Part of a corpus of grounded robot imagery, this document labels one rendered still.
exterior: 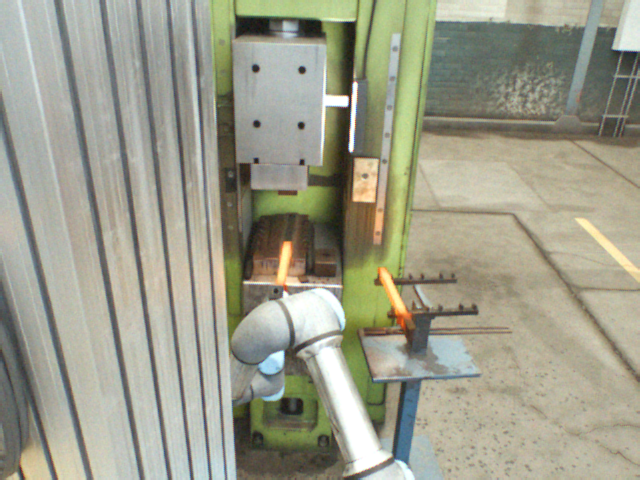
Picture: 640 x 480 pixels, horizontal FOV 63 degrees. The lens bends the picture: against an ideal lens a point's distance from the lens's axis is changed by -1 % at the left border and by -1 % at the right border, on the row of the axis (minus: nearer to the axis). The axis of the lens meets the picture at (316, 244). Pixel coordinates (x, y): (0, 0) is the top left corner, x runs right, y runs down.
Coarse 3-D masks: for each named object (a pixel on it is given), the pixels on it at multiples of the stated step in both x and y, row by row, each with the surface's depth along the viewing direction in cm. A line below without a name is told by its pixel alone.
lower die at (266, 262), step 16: (272, 224) 229; (304, 224) 229; (272, 240) 215; (256, 256) 204; (272, 256) 202; (304, 256) 203; (256, 272) 204; (272, 272) 204; (288, 272) 204; (304, 272) 204
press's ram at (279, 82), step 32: (256, 32) 193; (320, 32) 200; (256, 64) 169; (288, 64) 169; (320, 64) 168; (256, 96) 173; (288, 96) 173; (320, 96) 173; (256, 128) 178; (288, 128) 178; (320, 128) 178; (288, 160) 183; (320, 160) 183
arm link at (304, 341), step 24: (288, 312) 116; (312, 312) 118; (336, 312) 121; (312, 336) 117; (336, 336) 118; (312, 360) 117; (336, 360) 117; (336, 384) 115; (336, 408) 113; (360, 408) 114; (336, 432) 113; (360, 432) 111; (360, 456) 110; (384, 456) 110
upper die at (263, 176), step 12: (252, 168) 185; (264, 168) 185; (276, 168) 185; (288, 168) 184; (300, 168) 184; (252, 180) 187; (264, 180) 187; (276, 180) 187; (288, 180) 187; (300, 180) 186
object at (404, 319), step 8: (384, 272) 196; (384, 280) 191; (392, 288) 186; (392, 296) 182; (392, 304) 181; (400, 304) 178; (400, 312) 173; (400, 320) 172; (408, 320) 168; (408, 328) 164; (408, 336) 166
